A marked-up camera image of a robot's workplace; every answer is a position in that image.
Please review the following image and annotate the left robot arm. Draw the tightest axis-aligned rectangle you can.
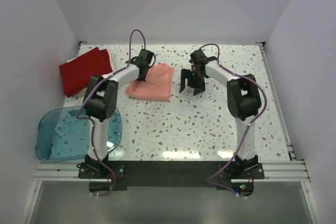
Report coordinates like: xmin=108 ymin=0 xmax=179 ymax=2
xmin=77 ymin=49 xmax=156 ymax=178

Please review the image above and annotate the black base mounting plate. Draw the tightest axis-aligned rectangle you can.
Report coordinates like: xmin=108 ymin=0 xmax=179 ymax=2
xmin=77 ymin=161 xmax=265 ymax=193

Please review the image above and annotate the folded red t-shirt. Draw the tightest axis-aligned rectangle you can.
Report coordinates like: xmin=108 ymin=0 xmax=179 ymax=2
xmin=58 ymin=47 xmax=114 ymax=96

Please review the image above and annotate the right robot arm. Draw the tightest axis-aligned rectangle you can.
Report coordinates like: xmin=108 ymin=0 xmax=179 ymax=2
xmin=180 ymin=48 xmax=267 ymax=178

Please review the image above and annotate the blue transparent plastic bin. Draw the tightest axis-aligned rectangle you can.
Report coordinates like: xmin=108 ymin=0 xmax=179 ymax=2
xmin=35 ymin=104 xmax=123 ymax=163

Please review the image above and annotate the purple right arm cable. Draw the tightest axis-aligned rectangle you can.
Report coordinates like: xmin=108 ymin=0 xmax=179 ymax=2
xmin=206 ymin=43 xmax=268 ymax=191

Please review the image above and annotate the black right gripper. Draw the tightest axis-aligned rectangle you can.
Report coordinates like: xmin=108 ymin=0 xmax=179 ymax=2
xmin=180 ymin=69 xmax=205 ymax=96

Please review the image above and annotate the salmon pink t-shirt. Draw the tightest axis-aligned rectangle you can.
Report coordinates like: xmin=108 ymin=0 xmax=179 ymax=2
xmin=125 ymin=63 xmax=174 ymax=102

